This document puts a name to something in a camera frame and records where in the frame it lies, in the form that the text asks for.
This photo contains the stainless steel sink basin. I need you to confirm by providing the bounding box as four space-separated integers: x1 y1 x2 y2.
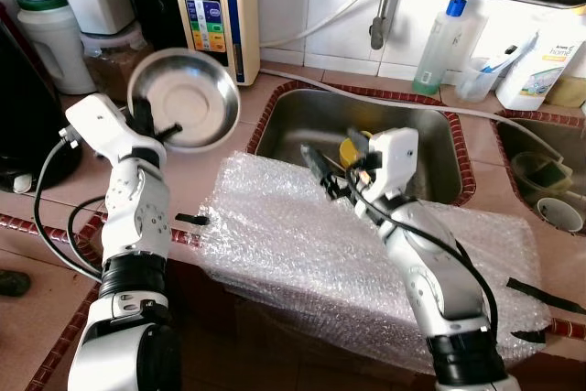
494 114 586 245
245 80 477 207

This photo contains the beige water ionizer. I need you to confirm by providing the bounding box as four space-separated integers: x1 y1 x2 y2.
168 0 261 87

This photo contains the white mug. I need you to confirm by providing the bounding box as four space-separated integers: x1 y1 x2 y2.
536 196 585 234

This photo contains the white detergent bottle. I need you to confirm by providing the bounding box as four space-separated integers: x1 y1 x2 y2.
494 11 586 113

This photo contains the clear bubble wrap sheet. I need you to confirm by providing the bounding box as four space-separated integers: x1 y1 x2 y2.
197 151 550 364

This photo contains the yellow sponge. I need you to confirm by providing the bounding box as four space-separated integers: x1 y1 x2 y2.
549 75 586 108

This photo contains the short black tape strip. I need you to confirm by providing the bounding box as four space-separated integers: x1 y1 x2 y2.
174 212 211 226
511 330 550 345

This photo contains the chrome wall tap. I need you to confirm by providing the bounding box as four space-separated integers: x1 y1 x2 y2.
369 0 436 51

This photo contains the white jug green band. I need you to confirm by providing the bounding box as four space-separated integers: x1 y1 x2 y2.
5 0 97 96

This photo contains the stainless steel dish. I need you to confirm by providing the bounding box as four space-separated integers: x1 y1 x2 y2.
126 47 242 153

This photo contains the small bowl green sponge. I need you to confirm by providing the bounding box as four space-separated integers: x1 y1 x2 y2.
511 151 573 195

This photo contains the black round kettle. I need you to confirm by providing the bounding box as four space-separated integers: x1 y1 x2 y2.
0 11 72 195

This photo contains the glass jar brown powder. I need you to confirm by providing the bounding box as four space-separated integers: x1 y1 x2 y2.
81 23 147 90

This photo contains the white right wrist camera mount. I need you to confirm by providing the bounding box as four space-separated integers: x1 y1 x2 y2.
362 128 420 200

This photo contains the long black tape strip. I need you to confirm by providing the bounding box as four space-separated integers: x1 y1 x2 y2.
505 277 586 316

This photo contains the blue white toothbrush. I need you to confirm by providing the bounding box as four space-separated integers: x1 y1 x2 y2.
478 32 541 76

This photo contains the yellow plastic bowl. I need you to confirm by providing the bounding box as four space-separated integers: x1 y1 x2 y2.
337 137 372 172

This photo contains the clear plastic cup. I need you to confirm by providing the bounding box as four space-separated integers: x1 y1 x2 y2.
455 57 503 103

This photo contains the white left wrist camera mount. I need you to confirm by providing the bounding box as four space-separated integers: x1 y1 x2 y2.
64 93 143 165

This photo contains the soap bottle blue cap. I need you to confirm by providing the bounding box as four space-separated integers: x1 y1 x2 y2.
412 0 468 97

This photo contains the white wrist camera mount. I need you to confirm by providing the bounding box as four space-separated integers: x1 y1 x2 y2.
362 128 420 200
64 93 143 165

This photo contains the thin white hose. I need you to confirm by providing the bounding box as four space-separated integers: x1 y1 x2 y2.
259 0 390 49

